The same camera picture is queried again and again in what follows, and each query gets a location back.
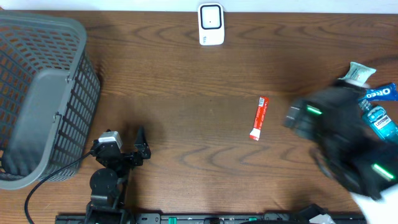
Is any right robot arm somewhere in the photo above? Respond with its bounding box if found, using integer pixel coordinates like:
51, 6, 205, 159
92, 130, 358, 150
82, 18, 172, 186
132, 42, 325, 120
284, 80, 397, 223

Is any white barcode scanner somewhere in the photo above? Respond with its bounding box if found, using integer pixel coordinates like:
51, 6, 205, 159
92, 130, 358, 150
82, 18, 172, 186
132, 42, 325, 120
197, 2, 225, 46

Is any grey plastic basket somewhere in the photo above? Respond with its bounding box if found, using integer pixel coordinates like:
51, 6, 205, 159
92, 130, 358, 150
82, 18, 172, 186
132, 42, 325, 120
1, 11, 100, 190

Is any teal mouthwash bottle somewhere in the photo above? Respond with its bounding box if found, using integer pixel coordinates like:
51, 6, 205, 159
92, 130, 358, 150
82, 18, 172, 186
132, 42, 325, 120
359, 100, 397, 144

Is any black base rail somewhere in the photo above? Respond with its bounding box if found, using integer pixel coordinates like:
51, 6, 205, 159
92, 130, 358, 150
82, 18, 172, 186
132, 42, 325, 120
55, 212, 368, 224

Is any white wet wipes pack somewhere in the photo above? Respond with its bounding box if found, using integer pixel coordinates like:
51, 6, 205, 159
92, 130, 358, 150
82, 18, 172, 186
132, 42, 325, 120
339, 62, 376, 86

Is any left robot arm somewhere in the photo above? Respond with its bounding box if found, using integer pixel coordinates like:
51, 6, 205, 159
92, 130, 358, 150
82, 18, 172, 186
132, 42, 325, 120
84, 126, 151, 224

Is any blue Oreo cookie pack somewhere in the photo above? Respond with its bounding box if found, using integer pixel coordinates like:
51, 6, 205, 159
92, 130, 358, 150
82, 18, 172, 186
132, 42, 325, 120
358, 83, 397, 102

